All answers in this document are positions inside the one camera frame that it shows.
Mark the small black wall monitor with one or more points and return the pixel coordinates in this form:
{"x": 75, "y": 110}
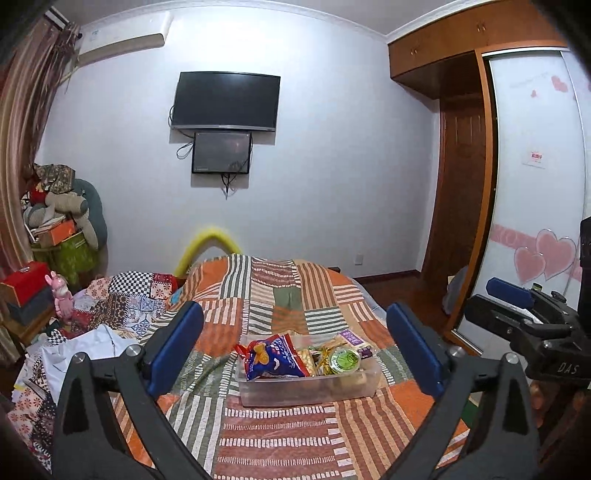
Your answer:
{"x": 221, "y": 152}

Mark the striped patchwork blanket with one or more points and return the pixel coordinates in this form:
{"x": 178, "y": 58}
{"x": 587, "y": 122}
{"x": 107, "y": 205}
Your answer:
{"x": 286, "y": 286}

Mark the clear plastic container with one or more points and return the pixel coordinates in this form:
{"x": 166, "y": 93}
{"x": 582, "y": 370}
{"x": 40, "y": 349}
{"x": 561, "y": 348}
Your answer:
{"x": 295, "y": 392}

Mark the purple snack packet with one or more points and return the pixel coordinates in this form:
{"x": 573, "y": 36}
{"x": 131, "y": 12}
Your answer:
{"x": 353, "y": 339}

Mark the orange box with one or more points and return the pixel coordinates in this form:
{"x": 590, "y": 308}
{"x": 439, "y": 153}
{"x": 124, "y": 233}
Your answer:
{"x": 57, "y": 233}

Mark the wooden wardrobe with sliding door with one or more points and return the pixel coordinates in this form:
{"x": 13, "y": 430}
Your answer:
{"x": 531, "y": 115}

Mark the grey hanging garment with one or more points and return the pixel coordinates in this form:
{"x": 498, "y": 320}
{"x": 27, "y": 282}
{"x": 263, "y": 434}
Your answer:
{"x": 457, "y": 290}

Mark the brown patterned cloth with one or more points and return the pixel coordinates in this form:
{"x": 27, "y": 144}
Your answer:
{"x": 57, "y": 177}

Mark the blue red snack bag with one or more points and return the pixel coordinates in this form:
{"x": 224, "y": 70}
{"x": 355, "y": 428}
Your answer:
{"x": 272, "y": 360}

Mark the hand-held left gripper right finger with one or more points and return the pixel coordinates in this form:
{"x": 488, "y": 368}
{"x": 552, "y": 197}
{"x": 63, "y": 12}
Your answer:
{"x": 415, "y": 350}

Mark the gold snack packet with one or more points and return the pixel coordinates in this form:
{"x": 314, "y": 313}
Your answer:
{"x": 318, "y": 362}

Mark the white air conditioner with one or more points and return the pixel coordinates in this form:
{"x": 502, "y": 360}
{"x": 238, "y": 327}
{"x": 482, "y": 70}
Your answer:
{"x": 124, "y": 39}

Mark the pink plush toy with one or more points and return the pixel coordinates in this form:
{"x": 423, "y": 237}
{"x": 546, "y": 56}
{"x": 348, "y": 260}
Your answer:
{"x": 60, "y": 295}

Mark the yellow foam tube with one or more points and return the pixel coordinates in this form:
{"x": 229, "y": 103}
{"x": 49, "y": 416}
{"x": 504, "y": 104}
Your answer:
{"x": 205, "y": 240}

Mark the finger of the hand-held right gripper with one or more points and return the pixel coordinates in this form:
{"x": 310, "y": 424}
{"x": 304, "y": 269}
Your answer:
{"x": 494, "y": 314}
{"x": 508, "y": 290}

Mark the white cloth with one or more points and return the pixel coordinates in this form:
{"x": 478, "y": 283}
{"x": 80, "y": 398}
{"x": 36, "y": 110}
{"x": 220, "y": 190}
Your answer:
{"x": 92, "y": 346}

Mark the green jelly cup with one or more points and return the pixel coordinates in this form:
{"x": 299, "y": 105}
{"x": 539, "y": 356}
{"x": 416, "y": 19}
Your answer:
{"x": 346, "y": 360}

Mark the wooden door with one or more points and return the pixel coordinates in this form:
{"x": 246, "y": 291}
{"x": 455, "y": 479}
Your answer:
{"x": 461, "y": 184}

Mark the checkered patchwork quilt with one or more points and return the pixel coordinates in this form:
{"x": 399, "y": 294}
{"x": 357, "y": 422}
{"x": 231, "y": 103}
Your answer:
{"x": 129, "y": 295}

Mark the pale bread slice packet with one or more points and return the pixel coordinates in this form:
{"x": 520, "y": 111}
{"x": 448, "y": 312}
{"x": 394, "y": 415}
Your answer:
{"x": 355, "y": 379}

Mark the green patterned box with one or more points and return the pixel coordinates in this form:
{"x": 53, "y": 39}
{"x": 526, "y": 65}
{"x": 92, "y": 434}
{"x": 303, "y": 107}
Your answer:
{"x": 69, "y": 258}

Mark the red white door sticker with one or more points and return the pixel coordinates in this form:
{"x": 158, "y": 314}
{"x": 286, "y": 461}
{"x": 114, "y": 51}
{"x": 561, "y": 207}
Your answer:
{"x": 535, "y": 158}

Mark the grey plush toy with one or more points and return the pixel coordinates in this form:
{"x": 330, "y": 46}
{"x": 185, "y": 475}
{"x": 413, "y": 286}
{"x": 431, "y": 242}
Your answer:
{"x": 60, "y": 203}

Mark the red box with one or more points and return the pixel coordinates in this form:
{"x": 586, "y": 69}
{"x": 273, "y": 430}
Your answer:
{"x": 23, "y": 281}

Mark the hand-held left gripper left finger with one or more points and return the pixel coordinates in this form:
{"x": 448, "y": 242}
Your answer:
{"x": 178, "y": 341}

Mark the black wall television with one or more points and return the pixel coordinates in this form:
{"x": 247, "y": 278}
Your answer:
{"x": 226, "y": 101}

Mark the person's right hand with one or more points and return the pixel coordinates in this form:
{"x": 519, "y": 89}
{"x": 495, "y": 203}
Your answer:
{"x": 545, "y": 397}

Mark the dark grey box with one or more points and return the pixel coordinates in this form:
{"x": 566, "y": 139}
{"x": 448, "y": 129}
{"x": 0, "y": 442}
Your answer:
{"x": 32, "y": 307}

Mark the grey long pillow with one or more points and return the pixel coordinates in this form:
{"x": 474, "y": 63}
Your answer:
{"x": 94, "y": 217}

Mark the striped brown curtain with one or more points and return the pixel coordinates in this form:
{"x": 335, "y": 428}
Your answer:
{"x": 23, "y": 115}

